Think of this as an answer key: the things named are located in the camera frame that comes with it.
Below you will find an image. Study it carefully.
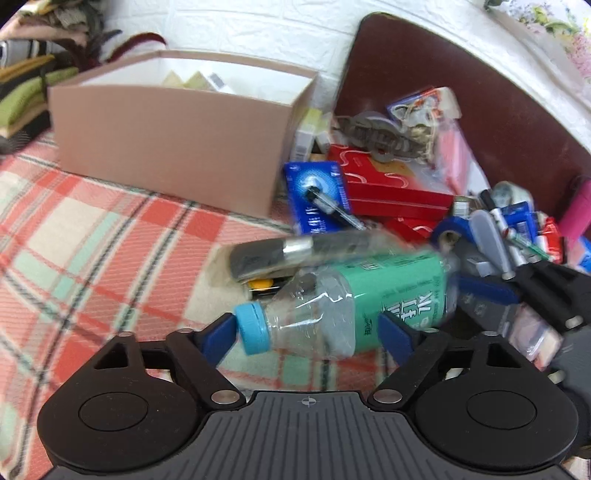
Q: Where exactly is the green label plastic bottle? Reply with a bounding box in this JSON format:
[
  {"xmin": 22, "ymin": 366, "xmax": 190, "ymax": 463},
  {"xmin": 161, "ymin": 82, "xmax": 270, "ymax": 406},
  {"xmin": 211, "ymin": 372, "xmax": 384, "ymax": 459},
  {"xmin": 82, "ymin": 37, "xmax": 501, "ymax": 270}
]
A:
[{"xmin": 235, "ymin": 249, "xmax": 460, "ymax": 359}]

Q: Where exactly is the bagged makeup brush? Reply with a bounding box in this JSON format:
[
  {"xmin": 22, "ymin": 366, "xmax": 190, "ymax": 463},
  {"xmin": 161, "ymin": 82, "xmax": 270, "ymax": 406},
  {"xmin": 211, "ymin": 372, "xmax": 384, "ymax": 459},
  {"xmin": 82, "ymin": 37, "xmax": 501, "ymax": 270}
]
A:
[{"xmin": 228, "ymin": 230, "xmax": 411, "ymax": 282}]

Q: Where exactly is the black marker pen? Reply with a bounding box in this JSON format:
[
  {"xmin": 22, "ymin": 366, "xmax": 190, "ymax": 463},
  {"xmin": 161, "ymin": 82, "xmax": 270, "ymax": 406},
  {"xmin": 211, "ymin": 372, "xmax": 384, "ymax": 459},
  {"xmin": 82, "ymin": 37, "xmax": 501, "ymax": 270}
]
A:
[{"xmin": 304, "ymin": 186, "xmax": 367, "ymax": 231}]

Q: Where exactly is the blue tape roll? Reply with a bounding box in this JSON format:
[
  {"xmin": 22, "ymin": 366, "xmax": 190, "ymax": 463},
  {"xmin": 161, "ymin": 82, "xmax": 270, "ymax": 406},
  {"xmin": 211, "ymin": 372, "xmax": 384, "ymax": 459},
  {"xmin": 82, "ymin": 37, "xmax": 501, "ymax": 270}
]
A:
[{"xmin": 429, "ymin": 216, "xmax": 476, "ymax": 249}]

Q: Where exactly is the blue plastic box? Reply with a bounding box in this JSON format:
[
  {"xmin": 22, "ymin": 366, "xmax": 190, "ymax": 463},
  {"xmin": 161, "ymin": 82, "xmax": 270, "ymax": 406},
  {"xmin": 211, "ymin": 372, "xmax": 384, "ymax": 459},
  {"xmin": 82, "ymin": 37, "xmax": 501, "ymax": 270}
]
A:
[{"xmin": 501, "ymin": 201, "xmax": 538, "ymax": 241}]

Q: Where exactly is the pink cylinder bottle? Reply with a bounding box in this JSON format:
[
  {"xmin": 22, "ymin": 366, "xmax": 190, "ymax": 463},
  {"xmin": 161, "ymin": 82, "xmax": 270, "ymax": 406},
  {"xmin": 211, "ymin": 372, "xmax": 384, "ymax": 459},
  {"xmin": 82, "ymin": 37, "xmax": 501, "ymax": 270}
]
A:
[{"xmin": 558, "ymin": 177, "xmax": 591, "ymax": 241}]

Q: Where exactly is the red gift box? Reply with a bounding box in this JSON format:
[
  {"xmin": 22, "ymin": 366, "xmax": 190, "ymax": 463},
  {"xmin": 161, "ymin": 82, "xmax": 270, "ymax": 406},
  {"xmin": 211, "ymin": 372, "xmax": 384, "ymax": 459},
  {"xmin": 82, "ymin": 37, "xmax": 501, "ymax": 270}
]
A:
[{"xmin": 328, "ymin": 145, "xmax": 454, "ymax": 220}]

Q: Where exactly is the pink zip bag pack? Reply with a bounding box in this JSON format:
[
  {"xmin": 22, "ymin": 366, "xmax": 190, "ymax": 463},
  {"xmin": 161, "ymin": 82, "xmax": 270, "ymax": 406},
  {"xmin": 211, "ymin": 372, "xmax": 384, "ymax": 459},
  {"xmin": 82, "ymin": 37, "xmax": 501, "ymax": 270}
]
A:
[{"xmin": 435, "ymin": 119, "xmax": 490, "ymax": 195}]

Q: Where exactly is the plaid tablecloth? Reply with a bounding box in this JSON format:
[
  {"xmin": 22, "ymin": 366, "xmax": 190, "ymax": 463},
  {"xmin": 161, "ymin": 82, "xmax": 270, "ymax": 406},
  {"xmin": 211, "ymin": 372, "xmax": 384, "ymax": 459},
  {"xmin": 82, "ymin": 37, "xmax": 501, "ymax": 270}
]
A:
[{"xmin": 0, "ymin": 131, "xmax": 403, "ymax": 480}]

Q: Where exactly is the blue medicine box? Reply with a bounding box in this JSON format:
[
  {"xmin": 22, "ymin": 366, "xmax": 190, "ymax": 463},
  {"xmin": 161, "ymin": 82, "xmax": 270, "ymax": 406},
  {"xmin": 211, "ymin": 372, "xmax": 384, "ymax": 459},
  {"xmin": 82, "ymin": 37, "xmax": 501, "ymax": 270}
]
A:
[{"xmin": 283, "ymin": 161, "xmax": 351, "ymax": 235}]

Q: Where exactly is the brown hair claw clip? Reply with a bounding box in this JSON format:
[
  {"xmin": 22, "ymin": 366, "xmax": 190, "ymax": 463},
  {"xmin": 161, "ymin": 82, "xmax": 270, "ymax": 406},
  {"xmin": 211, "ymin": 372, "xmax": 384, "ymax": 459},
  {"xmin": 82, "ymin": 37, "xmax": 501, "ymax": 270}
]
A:
[{"xmin": 335, "ymin": 111, "xmax": 426, "ymax": 163}]

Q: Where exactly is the pink cardboard box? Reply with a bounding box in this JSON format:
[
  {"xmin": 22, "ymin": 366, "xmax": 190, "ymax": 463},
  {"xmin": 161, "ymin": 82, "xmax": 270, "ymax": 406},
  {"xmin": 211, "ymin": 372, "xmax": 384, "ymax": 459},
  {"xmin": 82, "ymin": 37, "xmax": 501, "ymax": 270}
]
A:
[{"xmin": 48, "ymin": 50, "xmax": 317, "ymax": 217}]

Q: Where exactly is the white yellow medicine box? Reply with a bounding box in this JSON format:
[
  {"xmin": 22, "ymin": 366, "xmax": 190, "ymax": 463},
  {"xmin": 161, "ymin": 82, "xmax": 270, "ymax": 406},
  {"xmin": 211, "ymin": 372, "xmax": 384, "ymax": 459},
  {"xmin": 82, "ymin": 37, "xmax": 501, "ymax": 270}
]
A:
[{"xmin": 290, "ymin": 108, "xmax": 322, "ymax": 162}]

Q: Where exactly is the pile of folded clothes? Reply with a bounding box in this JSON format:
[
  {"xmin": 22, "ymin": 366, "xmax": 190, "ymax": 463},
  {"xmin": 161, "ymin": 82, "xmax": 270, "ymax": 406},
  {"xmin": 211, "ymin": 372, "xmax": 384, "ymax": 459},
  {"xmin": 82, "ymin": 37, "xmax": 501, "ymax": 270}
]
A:
[{"xmin": 1, "ymin": 1, "xmax": 165, "ymax": 155}]

